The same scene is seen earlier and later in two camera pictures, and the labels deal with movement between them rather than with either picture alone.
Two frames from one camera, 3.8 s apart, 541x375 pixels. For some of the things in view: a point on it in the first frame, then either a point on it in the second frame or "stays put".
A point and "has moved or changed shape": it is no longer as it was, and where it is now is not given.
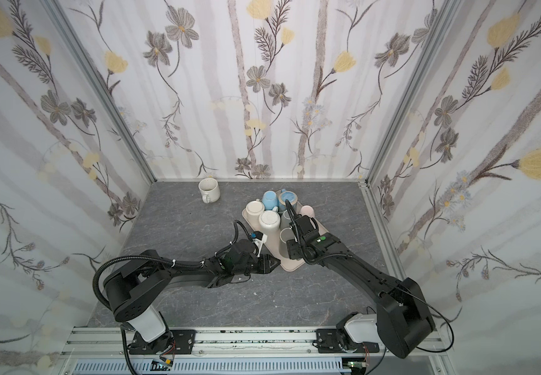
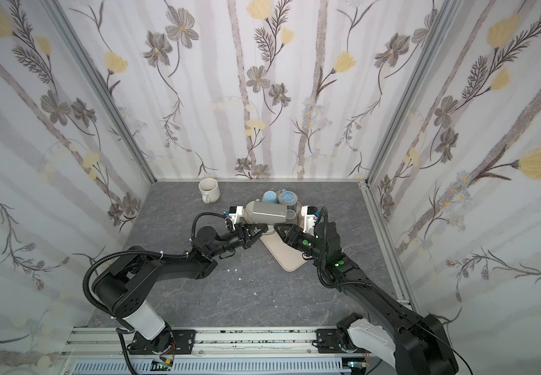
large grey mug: (286, 233) has moved or changed shape
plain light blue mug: (270, 199) stays put
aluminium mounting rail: (105, 342) stays put
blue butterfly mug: (284, 195) stays put
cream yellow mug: (209, 190) stays put
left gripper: (266, 263) to (250, 241)
